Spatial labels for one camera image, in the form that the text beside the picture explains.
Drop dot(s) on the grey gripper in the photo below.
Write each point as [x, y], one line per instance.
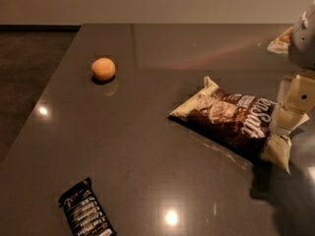
[303, 44]

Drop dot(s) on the orange fruit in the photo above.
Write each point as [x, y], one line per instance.
[103, 69]

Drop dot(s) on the small yellow snack packet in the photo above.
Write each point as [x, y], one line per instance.
[280, 45]

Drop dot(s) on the brown chip bag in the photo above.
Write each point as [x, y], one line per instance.
[249, 124]

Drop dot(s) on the black snack bar wrapper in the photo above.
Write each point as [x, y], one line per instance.
[84, 213]

